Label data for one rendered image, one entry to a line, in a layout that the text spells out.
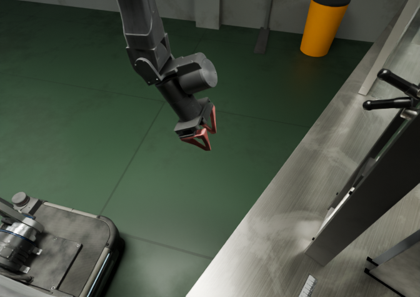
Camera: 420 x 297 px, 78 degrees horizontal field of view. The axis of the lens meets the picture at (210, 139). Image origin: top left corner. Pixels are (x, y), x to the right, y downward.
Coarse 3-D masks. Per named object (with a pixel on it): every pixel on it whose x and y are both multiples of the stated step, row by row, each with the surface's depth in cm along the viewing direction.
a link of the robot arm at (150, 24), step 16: (128, 0) 42; (144, 0) 41; (128, 16) 44; (144, 16) 43; (128, 32) 45; (144, 32) 44; (160, 32) 48; (128, 48) 48; (144, 48) 47; (160, 48) 50; (160, 64) 50
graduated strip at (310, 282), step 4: (308, 276) 58; (312, 276) 58; (308, 280) 58; (312, 280) 58; (316, 280) 58; (304, 284) 57; (308, 284) 57; (312, 284) 57; (304, 288) 57; (308, 288) 57; (312, 288) 57; (300, 292) 56; (304, 292) 56; (308, 292) 56; (300, 296) 56; (304, 296) 56; (308, 296) 56
